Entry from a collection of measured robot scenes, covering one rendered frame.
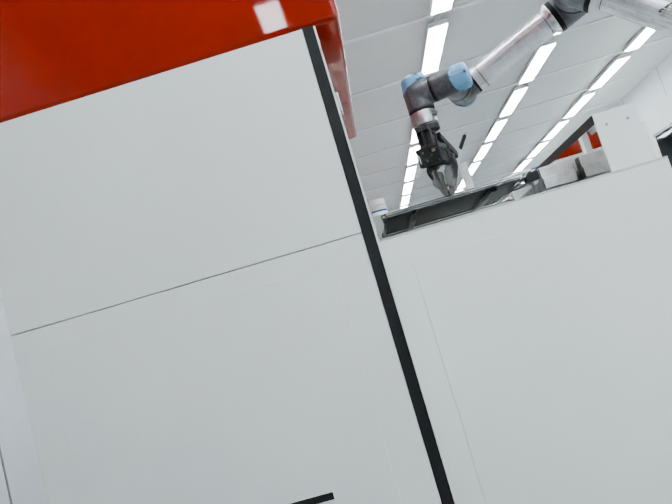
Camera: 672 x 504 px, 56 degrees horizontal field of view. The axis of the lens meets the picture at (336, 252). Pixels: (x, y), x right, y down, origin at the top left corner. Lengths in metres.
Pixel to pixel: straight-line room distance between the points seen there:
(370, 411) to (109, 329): 0.49
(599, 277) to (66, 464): 1.08
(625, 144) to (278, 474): 1.00
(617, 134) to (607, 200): 0.17
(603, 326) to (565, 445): 0.25
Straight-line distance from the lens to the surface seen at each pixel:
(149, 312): 1.20
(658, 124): 7.73
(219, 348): 1.16
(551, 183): 1.65
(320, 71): 1.22
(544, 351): 1.37
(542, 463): 1.39
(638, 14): 1.80
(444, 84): 1.83
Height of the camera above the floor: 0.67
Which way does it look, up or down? 7 degrees up
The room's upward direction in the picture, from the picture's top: 16 degrees counter-clockwise
